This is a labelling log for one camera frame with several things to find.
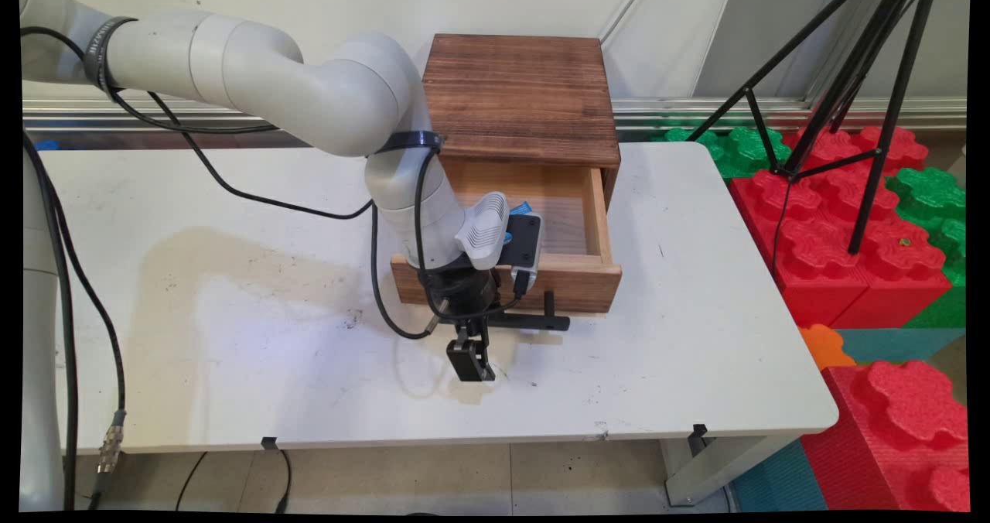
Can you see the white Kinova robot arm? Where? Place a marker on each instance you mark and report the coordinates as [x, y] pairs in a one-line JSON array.
[[332, 97]]

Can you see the aluminium wall rail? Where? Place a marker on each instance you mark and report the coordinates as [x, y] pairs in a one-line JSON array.
[[696, 113]]

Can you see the black table edge clip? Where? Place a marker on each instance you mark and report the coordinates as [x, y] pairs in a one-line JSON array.
[[269, 443], [699, 432]]

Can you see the orange foam block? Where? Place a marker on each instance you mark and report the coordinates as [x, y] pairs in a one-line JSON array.
[[826, 346]]

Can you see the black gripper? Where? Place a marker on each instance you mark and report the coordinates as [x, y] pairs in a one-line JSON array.
[[464, 291]]

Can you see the white ribbed camera mount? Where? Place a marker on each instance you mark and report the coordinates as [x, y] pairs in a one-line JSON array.
[[483, 229]]

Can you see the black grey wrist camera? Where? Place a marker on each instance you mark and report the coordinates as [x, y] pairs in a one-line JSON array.
[[524, 244]]

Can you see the white table leg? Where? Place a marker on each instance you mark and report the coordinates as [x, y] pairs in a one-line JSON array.
[[719, 469]]

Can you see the green foam block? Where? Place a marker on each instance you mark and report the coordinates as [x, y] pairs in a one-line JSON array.
[[742, 152], [932, 194]]

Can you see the small blue object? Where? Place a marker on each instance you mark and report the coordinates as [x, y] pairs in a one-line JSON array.
[[522, 208]]

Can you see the teal foam block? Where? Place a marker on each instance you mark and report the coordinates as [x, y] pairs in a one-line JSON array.
[[897, 343], [781, 480]]

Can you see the black camera tripod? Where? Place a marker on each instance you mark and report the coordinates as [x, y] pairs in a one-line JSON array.
[[866, 66]]

